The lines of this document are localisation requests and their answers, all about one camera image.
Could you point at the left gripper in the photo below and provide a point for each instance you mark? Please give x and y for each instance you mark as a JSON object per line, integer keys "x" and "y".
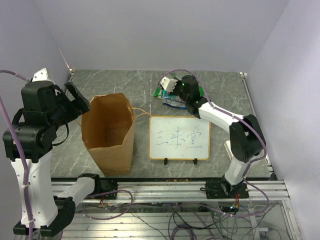
{"x": 76, "y": 108}

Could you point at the brown paper bag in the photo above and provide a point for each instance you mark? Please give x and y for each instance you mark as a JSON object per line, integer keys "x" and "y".
{"x": 108, "y": 131}

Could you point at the green Chuba chips bag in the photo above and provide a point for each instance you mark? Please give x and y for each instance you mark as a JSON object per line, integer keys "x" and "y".
{"x": 160, "y": 91}

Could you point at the dark blue snack bag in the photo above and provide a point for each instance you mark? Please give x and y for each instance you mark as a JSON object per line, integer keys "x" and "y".
{"x": 173, "y": 103}

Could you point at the green Fox's candy bag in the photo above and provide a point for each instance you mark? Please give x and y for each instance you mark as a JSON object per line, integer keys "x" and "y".
{"x": 175, "y": 76}

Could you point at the teal snack packet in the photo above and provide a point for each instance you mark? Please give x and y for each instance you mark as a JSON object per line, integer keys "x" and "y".
{"x": 168, "y": 96}

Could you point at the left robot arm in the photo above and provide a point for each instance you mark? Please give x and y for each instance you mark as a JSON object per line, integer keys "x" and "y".
{"x": 29, "y": 141}

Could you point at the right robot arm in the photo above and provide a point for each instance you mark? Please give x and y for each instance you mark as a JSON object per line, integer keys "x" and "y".
{"x": 245, "y": 134}

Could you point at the white board eraser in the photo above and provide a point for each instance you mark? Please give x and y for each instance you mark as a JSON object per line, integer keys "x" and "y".
{"x": 227, "y": 146}

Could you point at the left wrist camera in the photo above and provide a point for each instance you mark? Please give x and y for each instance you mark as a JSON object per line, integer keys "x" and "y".
{"x": 42, "y": 75}

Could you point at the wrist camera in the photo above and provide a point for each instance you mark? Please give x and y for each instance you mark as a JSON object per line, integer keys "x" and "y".
{"x": 42, "y": 75}
{"x": 168, "y": 84}

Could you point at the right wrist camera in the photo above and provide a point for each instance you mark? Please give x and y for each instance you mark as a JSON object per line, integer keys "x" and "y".
{"x": 168, "y": 84}

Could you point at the small whiteboard with frame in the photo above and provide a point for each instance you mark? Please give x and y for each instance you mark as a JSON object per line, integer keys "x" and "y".
{"x": 179, "y": 138}

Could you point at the aluminium rail frame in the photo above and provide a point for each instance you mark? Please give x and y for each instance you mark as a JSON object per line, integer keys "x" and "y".
{"x": 183, "y": 209}

